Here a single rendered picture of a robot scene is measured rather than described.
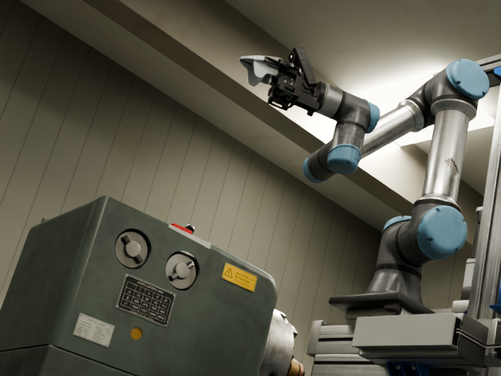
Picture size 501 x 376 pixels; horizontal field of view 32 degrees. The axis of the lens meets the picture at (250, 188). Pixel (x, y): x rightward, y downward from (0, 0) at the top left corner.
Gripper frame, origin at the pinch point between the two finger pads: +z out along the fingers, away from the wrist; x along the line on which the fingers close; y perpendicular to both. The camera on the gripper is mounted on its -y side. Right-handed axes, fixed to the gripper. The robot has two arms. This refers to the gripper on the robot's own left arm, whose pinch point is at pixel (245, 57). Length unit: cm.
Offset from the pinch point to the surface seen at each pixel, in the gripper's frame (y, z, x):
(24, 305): 51, 25, 65
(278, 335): 37, -46, 64
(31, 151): -149, 31, 354
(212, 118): -243, -86, 380
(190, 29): -191, -25, 230
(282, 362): 44, -49, 65
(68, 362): 69, 13, 43
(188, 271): 36, -10, 44
